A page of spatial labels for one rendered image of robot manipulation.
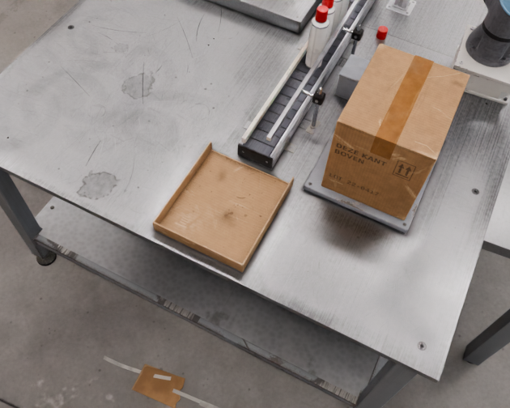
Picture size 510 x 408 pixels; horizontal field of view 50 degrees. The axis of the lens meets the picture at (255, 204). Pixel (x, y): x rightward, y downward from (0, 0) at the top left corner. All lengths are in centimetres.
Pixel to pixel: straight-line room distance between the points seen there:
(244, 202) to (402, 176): 42
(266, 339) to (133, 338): 55
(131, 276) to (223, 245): 73
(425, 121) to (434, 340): 52
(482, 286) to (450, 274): 102
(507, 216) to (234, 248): 75
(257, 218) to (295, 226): 10
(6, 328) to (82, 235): 47
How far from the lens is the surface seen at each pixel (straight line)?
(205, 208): 147
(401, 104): 136
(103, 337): 225
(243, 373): 215
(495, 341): 212
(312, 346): 197
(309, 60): 173
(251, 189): 150
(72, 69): 186
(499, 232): 160
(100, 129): 167
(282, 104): 164
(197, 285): 203
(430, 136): 132
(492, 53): 184
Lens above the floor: 208
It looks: 58 degrees down
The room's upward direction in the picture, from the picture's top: 4 degrees clockwise
